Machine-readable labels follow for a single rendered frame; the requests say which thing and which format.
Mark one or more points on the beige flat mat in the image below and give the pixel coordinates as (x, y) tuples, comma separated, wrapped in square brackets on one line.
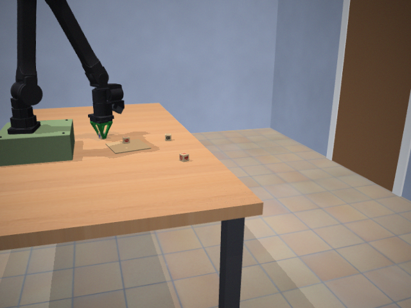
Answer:
[(134, 145)]

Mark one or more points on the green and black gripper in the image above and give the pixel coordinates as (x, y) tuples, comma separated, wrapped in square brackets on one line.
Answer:
[(98, 118)]

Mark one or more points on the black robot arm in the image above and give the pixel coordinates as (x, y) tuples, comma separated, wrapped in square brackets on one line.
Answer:
[(27, 92)]

